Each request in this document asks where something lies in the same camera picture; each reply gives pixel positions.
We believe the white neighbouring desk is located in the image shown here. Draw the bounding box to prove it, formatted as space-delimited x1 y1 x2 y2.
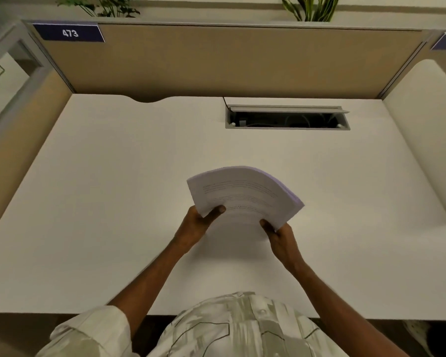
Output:
382 59 446 223

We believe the beige side partition panel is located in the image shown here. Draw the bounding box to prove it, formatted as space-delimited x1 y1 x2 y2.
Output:
0 21 75 244

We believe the beige desk partition panel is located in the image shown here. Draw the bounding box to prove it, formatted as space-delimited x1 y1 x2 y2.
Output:
22 19 430 103

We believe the white shoe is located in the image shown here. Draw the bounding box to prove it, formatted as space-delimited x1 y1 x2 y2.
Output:
401 320 435 357

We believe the person's left hand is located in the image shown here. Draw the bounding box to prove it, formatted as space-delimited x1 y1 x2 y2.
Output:
174 205 226 251

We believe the green long-leaf plant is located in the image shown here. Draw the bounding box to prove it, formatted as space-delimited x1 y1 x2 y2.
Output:
281 0 341 22

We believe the grey desk cable tray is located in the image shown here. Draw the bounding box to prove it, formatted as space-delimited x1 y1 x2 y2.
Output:
225 105 351 131

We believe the person's right forearm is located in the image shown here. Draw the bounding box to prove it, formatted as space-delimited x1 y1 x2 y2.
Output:
288 258 409 357

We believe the green leafy plant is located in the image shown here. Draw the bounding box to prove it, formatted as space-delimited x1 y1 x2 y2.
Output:
56 0 141 18

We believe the person's left forearm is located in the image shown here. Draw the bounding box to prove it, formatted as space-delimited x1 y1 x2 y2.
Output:
108 237 194 337

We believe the person's right hand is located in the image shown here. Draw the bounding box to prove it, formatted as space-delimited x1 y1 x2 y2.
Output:
259 219 305 272

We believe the white patterned shirt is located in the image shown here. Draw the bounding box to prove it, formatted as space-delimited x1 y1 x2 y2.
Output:
35 292 350 357

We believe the stack of white printed papers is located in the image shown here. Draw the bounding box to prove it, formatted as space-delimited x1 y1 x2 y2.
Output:
187 166 305 232

